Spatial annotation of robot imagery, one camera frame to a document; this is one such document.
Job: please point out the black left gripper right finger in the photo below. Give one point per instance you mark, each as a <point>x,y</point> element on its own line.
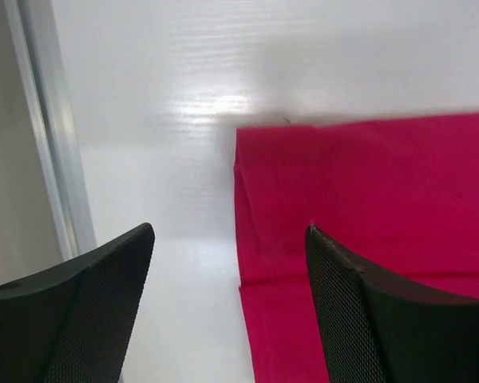
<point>377,326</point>

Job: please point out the pink red t shirt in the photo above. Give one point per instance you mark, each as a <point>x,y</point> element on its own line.
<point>401,193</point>

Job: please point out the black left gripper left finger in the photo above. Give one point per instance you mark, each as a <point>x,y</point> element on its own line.
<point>73,322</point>

